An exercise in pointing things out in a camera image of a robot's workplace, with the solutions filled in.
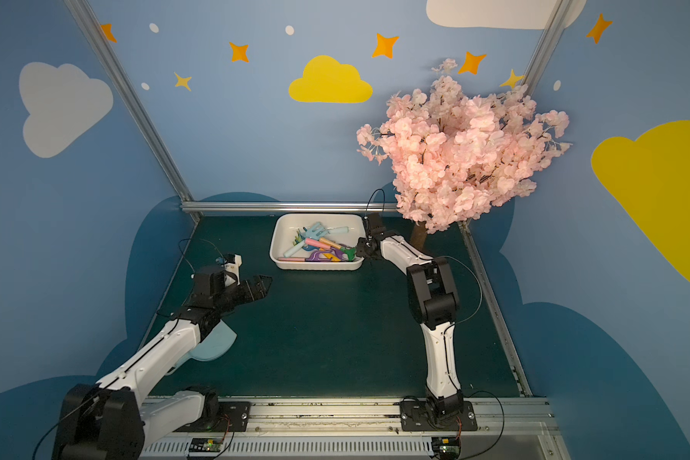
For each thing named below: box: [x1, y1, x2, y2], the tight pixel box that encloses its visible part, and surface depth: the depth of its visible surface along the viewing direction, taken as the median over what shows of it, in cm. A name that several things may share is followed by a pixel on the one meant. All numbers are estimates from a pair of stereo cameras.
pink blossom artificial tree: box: [356, 58, 573, 250], surface depth 67 cm
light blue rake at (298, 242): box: [282, 228, 306, 258], surface depth 113 cm
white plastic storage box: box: [269, 213, 365, 271], surface depth 114 cm
